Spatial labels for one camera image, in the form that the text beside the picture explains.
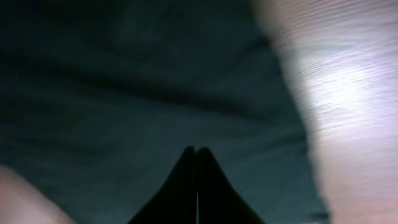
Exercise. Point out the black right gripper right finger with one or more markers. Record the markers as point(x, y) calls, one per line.
point(218, 202)

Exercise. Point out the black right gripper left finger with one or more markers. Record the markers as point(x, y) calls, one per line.
point(176, 200)

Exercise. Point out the dark teal shirt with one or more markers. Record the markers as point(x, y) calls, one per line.
point(100, 98)

